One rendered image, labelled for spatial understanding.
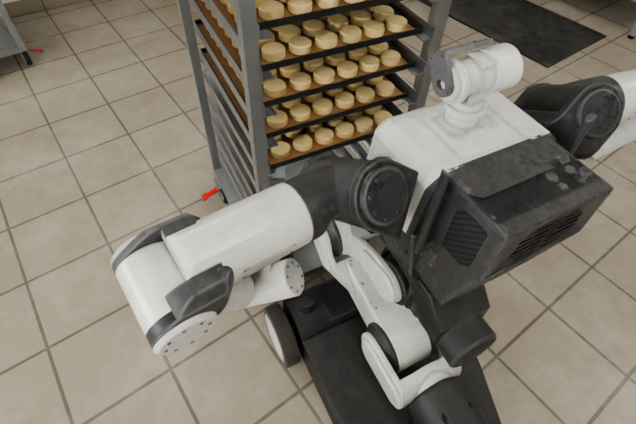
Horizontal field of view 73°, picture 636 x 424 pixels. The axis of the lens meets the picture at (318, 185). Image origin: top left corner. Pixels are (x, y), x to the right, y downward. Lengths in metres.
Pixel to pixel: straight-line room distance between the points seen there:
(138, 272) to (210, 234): 0.09
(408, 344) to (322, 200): 0.73
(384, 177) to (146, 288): 0.31
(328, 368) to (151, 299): 0.90
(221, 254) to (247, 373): 1.06
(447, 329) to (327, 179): 0.46
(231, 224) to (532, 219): 0.38
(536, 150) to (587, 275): 1.33
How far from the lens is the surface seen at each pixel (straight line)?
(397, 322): 1.23
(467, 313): 0.94
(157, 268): 0.53
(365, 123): 1.19
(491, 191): 0.62
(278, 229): 0.53
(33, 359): 1.78
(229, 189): 1.76
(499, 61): 0.67
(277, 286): 0.73
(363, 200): 0.54
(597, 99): 0.82
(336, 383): 1.34
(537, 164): 0.69
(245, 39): 0.83
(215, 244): 0.50
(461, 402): 1.19
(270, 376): 1.53
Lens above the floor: 1.44
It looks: 47 degrees down
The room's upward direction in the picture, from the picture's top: 3 degrees clockwise
